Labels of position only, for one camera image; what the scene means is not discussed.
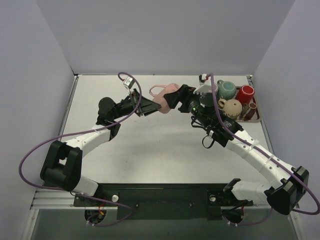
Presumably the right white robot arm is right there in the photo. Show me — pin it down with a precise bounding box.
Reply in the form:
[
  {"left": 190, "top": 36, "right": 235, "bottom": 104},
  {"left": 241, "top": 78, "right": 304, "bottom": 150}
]
[{"left": 163, "top": 84, "right": 309, "bottom": 215}]

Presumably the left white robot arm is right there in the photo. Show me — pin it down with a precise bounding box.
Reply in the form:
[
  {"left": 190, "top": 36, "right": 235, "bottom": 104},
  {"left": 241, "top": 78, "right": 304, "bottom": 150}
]
[{"left": 40, "top": 89, "right": 161, "bottom": 206}]

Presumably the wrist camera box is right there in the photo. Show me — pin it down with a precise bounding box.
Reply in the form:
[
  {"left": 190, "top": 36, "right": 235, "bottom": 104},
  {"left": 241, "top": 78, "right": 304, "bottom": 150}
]
[
  {"left": 193, "top": 73, "right": 219, "bottom": 95},
  {"left": 122, "top": 76, "right": 135, "bottom": 89}
]

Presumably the brown striped small cup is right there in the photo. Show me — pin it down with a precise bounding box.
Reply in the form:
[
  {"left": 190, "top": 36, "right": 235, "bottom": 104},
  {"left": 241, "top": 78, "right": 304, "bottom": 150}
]
[{"left": 241, "top": 102, "right": 257, "bottom": 121}]

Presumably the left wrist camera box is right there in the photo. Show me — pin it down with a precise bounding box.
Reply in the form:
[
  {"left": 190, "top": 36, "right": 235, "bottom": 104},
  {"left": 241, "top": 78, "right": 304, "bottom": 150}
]
[{"left": 122, "top": 76, "right": 135, "bottom": 89}]

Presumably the red mug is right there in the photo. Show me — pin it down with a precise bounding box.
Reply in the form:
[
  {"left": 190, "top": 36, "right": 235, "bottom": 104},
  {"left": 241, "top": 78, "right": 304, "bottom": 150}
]
[{"left": 235, "top": 85, "right": 255, "bottom": 105}]

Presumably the beige round mug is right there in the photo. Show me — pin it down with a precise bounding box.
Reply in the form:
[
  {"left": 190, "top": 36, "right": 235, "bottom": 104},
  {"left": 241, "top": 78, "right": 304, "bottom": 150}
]
[{"left": 218, "top": 98, "right": 243, "bottom": 119}]

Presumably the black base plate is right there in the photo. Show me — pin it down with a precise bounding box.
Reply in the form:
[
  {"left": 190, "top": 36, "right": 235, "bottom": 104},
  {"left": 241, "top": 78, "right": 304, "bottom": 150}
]
[{"left": 73, "top": 183, "right": 253, "bottom": 221}]

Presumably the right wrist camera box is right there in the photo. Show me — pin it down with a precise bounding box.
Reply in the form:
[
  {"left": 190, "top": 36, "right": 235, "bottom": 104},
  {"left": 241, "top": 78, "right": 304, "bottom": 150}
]
[{"left": 193, "top": 73, "right": 219, "bottom": 95}]

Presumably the teal mug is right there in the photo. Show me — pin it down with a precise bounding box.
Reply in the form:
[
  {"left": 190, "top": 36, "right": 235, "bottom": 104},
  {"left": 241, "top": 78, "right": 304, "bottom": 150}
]
[{"left": 217, "top": 79, "right": 237, "bottom": 100}]

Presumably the metal tray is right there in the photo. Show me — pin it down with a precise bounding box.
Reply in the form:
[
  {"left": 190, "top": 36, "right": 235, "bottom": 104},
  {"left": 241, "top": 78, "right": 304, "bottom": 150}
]
[{"left": 233, "top": 86, "right": 261, "bottom": 123}]

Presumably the pink mug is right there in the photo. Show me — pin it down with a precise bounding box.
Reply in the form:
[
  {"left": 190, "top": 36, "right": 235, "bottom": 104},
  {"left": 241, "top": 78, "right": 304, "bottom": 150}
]
[{"left": 148, "top": 83, "right": 180, "bottom": 115}]

